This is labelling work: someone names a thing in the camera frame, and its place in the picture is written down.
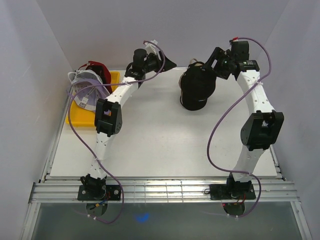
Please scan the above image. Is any yellow plastic bin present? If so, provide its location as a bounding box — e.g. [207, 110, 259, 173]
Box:
[65, 71, 121, 128]

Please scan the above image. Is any aluminium frame rail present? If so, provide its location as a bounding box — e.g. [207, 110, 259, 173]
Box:
[29, 178, 300, 204]

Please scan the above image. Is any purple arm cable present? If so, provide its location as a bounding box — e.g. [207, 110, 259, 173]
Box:
[202, 37, 272, 220]
[67, 39, 166, 225]

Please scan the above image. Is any black NY baseball cap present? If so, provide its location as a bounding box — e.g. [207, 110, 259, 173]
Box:
[179, 64, 217, 111]

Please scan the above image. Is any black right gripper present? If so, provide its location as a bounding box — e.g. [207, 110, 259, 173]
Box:
[201, 47, 235, 81]

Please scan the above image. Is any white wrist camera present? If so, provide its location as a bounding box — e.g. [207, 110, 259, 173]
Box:
[143, 39, 160, 57]
[228, 37, 239, 51]

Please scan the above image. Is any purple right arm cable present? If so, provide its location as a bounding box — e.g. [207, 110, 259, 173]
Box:
[202, 37, 272, 220]

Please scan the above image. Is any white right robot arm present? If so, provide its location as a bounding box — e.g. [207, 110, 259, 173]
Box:
[205, 37, 285, 199]

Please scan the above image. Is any white baseball cap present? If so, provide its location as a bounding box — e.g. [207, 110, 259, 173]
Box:
[67, 70, 103, 85]

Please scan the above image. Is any purple LA baseball cap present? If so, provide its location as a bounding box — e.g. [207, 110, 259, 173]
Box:
[70, 78, 113, 112]

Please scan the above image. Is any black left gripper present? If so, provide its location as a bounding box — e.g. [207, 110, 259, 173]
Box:
[142, 51, 177, 74]

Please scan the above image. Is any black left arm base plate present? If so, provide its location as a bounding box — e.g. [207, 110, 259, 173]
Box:
[77, 184, 122, 201]

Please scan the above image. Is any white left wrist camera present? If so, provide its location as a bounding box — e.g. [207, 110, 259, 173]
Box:
[143, 39, 160, 57]

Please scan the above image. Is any tan R baseball cap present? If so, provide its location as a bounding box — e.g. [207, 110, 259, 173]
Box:
[189, 58, 204, 67]

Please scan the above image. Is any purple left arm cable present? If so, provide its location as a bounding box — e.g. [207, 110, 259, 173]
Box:
[67, 39, 166, 225]

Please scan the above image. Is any red baseball cap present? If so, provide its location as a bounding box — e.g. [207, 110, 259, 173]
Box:
[78, 60, 113, 94]

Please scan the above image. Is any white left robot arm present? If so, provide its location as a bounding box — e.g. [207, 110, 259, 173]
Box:
[80, 48, 177, 200]

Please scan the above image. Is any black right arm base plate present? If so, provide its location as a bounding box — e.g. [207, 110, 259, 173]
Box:
[203, 184, 256, 200]

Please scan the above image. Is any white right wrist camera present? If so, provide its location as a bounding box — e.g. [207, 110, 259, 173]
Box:
[228, 37, 239, 51]

